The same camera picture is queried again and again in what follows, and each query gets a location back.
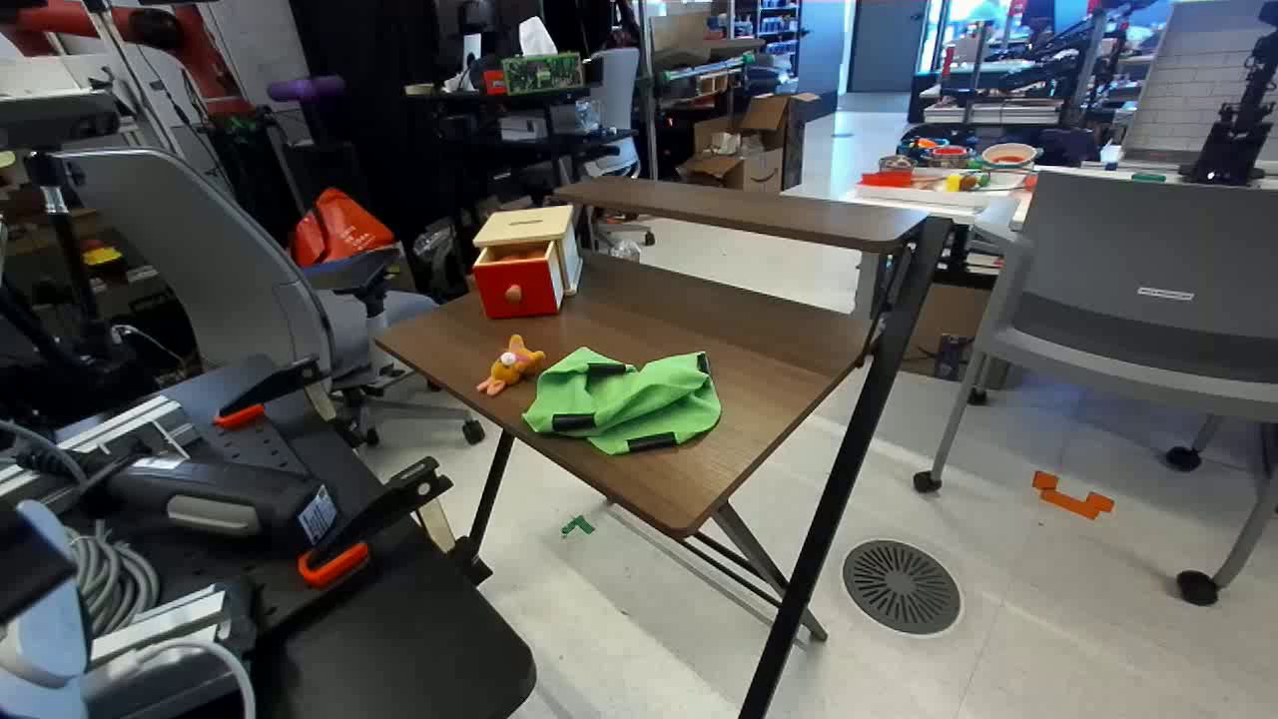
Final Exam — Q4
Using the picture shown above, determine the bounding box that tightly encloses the orange floor tape mark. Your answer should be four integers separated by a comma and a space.
1029, 469, 1120, 522

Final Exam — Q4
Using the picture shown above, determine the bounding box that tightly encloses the black and grey handheld device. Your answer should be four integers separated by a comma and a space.
105, 454, 341, 543

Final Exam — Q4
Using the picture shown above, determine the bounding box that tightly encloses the orange toy block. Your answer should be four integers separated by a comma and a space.
859, 159, 920, 191

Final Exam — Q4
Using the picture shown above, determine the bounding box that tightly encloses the green cloth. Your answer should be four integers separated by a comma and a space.
519, 344, 727, 461

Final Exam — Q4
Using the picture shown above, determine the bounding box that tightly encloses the grey chair with castors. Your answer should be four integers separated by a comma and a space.
912, 168, 1278, 611

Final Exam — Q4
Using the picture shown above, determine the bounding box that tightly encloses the white perforated board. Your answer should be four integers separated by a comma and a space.
1124, 9, 1270, 165

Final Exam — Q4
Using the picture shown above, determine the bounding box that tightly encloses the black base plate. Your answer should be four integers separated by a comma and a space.
249, 527, 539, 719

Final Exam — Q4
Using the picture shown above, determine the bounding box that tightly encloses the brown raised desk shelf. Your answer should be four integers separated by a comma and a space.
551, 175, 933, 254

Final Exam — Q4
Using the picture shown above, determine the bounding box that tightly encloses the orange bag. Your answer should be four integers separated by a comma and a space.
288, 183, 400, 272

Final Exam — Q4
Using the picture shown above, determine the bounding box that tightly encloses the orange plush toy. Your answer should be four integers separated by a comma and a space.
470, 330, 551, 401

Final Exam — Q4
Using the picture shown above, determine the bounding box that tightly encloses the brown desk with shelf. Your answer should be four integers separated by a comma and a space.
454, 217, 959, 719

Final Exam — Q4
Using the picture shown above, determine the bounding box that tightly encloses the grey cable bundle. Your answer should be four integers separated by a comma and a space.
64, 515, 164, 638

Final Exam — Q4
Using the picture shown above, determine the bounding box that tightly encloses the black clamp with orange grip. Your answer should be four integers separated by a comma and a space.
213, 356, 325, 434
290, 454, 454, 590

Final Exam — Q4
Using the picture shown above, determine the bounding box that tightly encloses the round floor drain grate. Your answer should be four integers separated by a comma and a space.
840, 535, 967, 638

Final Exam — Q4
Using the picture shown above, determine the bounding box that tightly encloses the grey office swivel chair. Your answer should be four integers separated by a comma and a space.
53, 144, 493, 452

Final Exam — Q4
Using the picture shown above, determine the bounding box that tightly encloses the green box on shelf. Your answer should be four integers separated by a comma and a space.
498, 48, 589, 101

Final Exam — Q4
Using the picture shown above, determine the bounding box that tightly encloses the red wooden drawer box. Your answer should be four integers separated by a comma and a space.
466, 199, 589, 322

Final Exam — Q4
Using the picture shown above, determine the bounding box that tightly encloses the black camera stand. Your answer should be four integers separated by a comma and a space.
1184, 0, 1278, 188

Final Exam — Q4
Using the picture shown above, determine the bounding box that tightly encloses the pale bowl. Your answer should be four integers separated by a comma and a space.
979, 139, 1044, 171

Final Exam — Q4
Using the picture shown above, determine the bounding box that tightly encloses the white cable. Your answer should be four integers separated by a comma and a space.
117, 635, 258, 719

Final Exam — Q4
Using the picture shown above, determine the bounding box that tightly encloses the cardboard box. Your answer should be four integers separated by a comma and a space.
680, 93, 804, 191

